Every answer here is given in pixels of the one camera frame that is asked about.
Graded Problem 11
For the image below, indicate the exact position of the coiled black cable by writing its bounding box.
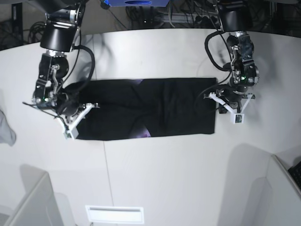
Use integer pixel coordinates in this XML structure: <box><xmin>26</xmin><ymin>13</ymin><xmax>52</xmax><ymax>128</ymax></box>
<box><xmin>27</xmin><ymin>21</ymin><xmax>48</xmax><ymax>44</ymax></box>

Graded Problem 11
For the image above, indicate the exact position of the white partition panel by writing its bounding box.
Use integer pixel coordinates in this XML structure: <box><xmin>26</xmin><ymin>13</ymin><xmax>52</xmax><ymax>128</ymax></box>
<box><xmin>246</xmin><ymin>154</ymin><xmax>301</xmax><ymax>226</ymax></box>
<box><xmin>0</xmin><ymin>172</ymin><xmax>64</xmax><ymax>226</ymax></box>

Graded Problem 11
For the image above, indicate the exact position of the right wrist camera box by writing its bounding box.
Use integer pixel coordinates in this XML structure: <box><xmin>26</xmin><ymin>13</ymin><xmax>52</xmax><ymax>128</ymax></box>
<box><xmin>63</xmin><ymin>128</ymin><xmax>79</xmax><ymax>140</ymax></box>

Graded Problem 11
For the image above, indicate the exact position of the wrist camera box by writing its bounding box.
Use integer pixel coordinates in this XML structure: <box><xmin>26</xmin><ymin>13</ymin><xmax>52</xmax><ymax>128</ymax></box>
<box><xmin>232</xmin><ymin>113</ymin><xmax>245</xmax><ymax>124</ymax></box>
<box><xmin>63</xmin><ymin>128</ymin><xmax>79</xmax><ymax>140</ymax></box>

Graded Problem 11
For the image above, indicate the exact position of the blue box at top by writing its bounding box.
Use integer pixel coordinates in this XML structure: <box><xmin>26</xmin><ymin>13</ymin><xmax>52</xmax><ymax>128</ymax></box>
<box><xmin>106</xmin><ymin>0</ymin><xmax>169</xmax><ymax>7</ymax></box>

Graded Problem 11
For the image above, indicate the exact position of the white slotted plate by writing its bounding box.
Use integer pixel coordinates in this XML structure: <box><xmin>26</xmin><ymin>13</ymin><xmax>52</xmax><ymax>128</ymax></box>
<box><xmin>85</xmin><ymin>205</ymin><xmax>144</xmax><ymax>224</ymax></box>

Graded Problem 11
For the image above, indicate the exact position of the white left partition panel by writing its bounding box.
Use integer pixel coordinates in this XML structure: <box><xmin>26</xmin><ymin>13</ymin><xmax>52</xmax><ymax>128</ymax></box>
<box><xmin>0</xmin><ymin>172</ymin><xmax>64</xmax><ymax>226</ymax></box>

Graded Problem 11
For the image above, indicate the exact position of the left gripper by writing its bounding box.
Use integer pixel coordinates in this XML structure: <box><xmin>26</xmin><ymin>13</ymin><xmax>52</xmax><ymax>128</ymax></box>
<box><xmin>203</xmin><ymin>86</ymin><xmax>255</xmax><ymax>114</ymax></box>

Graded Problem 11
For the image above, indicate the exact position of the black keyboard at right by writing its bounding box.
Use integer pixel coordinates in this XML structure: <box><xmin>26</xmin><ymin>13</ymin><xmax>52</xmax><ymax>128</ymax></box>
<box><xmin>288</xmin><ymin>162</ymin><xmax>301</xmax><ymax>189</ymax></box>

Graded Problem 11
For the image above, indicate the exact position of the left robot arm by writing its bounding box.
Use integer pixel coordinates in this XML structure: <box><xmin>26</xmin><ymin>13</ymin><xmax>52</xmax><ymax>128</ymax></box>
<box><xmin>196</xmin><ymin>0</ymin><xmax>260</xmax><ymax>117</ymax></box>

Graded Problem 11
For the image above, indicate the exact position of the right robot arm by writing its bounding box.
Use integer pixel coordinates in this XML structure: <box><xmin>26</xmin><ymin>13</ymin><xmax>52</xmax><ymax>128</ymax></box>
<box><xmin>30</xmin><ymin>0</ymin><xmax>95</xmax><ymax>134</ymax></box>

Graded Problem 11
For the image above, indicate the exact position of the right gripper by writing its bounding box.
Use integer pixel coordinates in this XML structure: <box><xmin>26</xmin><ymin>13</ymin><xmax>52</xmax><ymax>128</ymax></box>
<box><xmin>55</xmin><ymin>91</ymin><xmax>100</xmax><ymax>132</ymax></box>

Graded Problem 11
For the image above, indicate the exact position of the white right partition panel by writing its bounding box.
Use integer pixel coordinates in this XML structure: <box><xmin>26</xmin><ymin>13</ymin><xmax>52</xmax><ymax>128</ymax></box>
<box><xmin>246</xmin><ymin>154</ymin><xmax>301</xmax><ymax>226</ymax></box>

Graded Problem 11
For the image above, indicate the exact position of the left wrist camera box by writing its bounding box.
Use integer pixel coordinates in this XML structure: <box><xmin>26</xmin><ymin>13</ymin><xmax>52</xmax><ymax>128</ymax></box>
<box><xmin>232</xmin><ymin>113</ymin><xmax>245</xmax><ymax>124</ymax></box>

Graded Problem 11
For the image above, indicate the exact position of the grey cloth at left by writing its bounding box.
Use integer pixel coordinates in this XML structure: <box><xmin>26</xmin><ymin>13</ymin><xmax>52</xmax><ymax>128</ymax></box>
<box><xmin>0</xmin><ymin>111</ymin><xmax>16</xmax><ymax>146</ymax></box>

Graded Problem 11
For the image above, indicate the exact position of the black T-shirt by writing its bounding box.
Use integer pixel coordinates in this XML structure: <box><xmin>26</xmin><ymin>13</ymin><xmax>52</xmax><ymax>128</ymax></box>
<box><xmin>65</xmin><ymin>78</ymin><xmax>216</xmax><ymax>141</ymax></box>

